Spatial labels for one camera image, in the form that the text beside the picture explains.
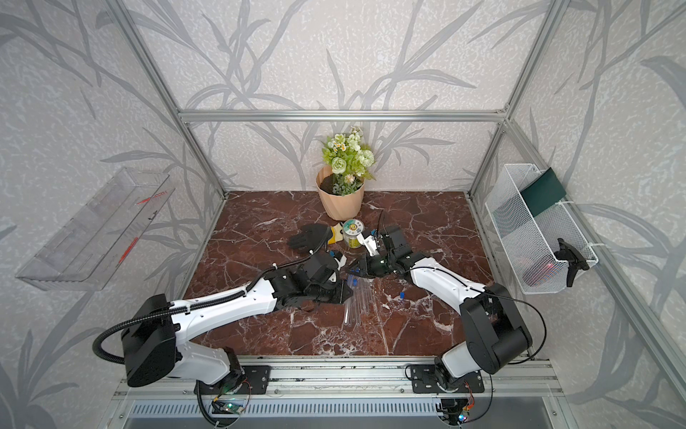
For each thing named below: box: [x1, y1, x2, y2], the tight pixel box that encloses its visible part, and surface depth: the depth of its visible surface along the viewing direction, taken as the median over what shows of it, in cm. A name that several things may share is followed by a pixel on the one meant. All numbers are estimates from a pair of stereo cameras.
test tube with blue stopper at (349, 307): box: [343, 300, 356, 329], surface depth 78 cm
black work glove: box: [289, 223, 334, 253], surface depth 106 cm
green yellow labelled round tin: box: [343, 218, 365, 250], surface depth 101 cm
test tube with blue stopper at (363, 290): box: [358, 277, 369, 315], surface depth 91 cm
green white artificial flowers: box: [321, 126, 377, 197], surface depth 96 cm
